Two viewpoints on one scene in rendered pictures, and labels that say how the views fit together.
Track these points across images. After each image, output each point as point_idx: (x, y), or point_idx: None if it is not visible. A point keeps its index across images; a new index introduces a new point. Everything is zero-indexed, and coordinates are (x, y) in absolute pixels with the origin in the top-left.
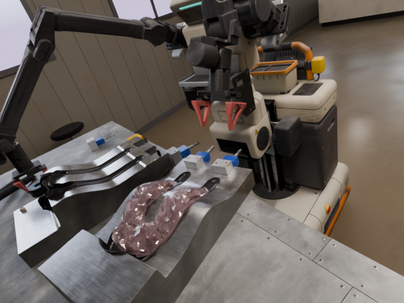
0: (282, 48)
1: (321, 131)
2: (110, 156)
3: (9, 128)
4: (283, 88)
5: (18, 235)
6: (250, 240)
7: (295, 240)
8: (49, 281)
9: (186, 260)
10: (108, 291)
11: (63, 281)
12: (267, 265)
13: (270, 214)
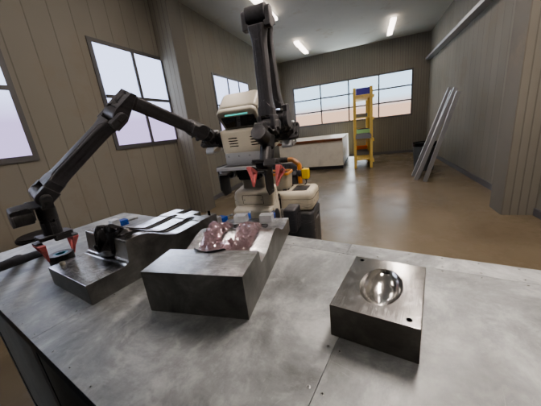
0: (281, 161)
1: (313, 216)
2: (155, 221)
3: (58, 184)
4: (285, 185)
5: (74, 277)
6: (302, 253)
7: (331, 248)
8: (152, 281)
9: (267, 258)
10: (227, 264)
11: (177, 270)
12: (320, 260)
13: (309, 241)
